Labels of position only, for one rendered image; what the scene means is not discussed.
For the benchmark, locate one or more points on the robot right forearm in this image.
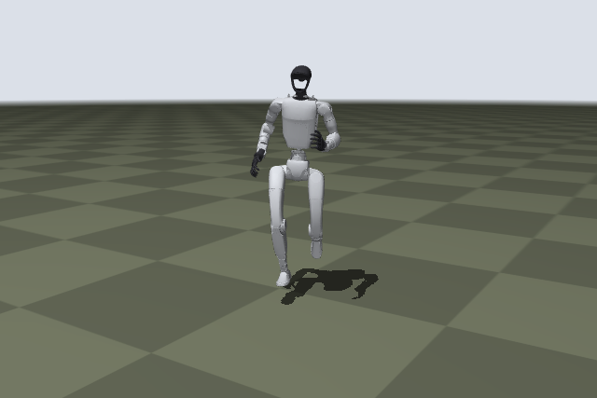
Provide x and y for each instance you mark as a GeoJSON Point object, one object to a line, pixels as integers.
{"type": "Point", "coordinates": [263, 140]}

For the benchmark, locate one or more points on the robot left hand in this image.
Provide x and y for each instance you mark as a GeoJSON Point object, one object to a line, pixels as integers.
{"type": "Point", "coordinates": [321, 144]}

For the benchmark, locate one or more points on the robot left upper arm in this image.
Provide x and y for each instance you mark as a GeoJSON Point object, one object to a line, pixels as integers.
{"type": "Point", "coordinates": [324, 109]}

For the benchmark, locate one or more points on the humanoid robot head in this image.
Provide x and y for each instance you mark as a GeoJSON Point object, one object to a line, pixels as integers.
{"type": "Point", "coordinates": [301, 73]}

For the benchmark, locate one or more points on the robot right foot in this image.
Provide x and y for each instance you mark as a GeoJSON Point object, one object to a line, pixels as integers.
{"type": "Point", "coordinates": [284, 279]}

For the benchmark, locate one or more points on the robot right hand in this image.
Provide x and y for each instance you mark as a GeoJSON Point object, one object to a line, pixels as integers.
{"type": "Point", "coordinates": [258, 156]}

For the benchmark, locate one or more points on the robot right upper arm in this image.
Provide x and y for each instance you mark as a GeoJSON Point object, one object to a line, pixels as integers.
{"type": "Point", "coordinates": [273, 112]}

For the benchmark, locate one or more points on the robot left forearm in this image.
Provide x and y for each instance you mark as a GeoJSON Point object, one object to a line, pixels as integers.
{"type": "Point", "coordinates": [332, 142]}

